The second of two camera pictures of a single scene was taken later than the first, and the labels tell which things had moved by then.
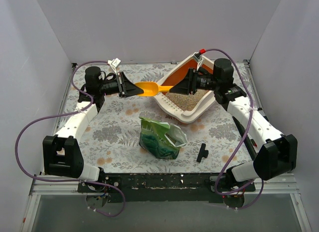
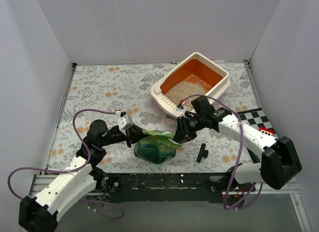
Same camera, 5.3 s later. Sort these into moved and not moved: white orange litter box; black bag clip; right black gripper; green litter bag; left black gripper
Moved: right black gripper; left black gripper; green litter bag
Not moved: black bag clip; white orange litter box
